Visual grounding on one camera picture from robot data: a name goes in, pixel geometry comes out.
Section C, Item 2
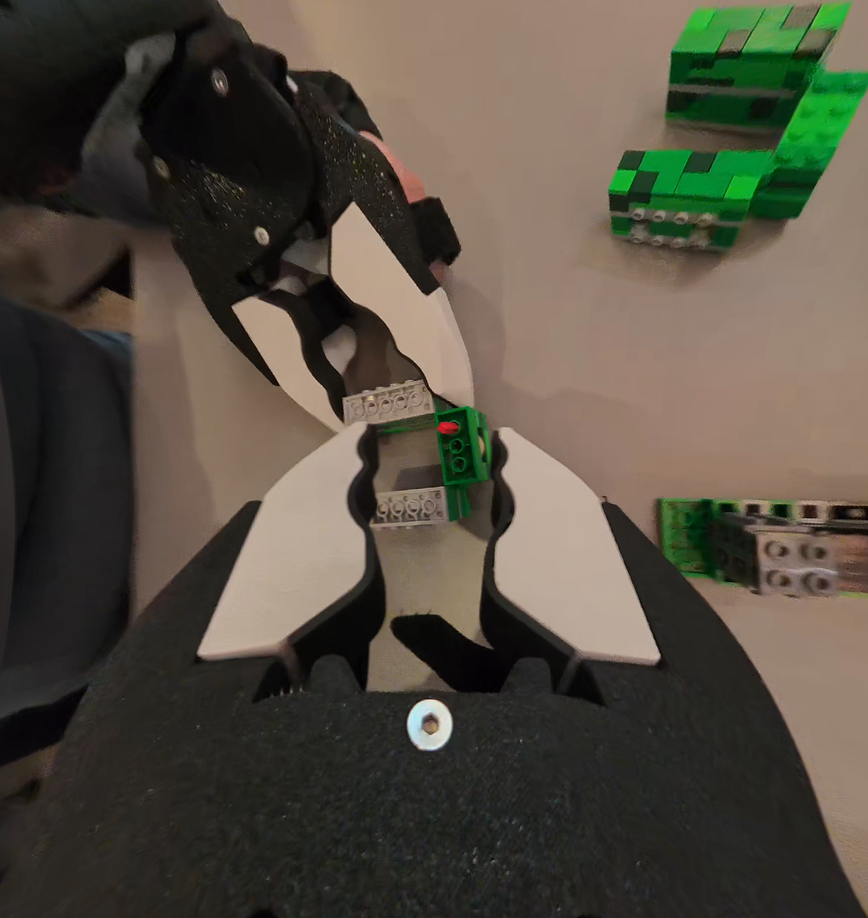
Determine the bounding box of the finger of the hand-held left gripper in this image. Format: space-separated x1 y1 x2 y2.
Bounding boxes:
230 293 352 433
329 201 476 411

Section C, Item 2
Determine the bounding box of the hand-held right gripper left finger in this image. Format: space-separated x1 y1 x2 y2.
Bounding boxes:
196 426 386 693

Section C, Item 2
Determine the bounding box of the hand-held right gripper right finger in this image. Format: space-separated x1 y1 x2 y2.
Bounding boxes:
479 426 662 693

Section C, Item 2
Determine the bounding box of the green and grey brick frame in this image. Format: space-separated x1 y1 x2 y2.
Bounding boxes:
342 380 494 533

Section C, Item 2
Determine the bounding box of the grey desk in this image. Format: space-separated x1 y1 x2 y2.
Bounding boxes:
129 0 868 918

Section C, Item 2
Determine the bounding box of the person's left hand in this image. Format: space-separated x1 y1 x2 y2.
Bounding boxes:
361 131 451 285

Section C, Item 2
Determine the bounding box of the black and green brick model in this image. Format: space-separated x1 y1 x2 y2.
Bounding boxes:
655 497 868 598

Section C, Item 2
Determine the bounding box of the green blocky brick figure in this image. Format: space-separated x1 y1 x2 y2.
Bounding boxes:
608 2 868 253

